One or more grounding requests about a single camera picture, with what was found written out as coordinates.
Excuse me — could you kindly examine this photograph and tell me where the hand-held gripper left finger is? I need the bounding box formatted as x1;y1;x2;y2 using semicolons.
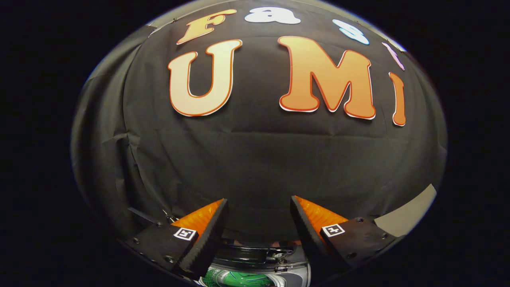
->
124;198;230;279

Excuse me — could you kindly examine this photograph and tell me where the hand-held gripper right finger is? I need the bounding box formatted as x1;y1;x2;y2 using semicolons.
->
290;195;399;275

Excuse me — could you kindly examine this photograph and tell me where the grey washing machine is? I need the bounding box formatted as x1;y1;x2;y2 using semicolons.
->
197;238;312;287

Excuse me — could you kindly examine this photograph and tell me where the green shirt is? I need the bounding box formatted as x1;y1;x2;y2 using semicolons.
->
205;268;275;287

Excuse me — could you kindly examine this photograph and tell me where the black backdrop cloth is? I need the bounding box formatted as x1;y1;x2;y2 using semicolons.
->
71;0;447;244

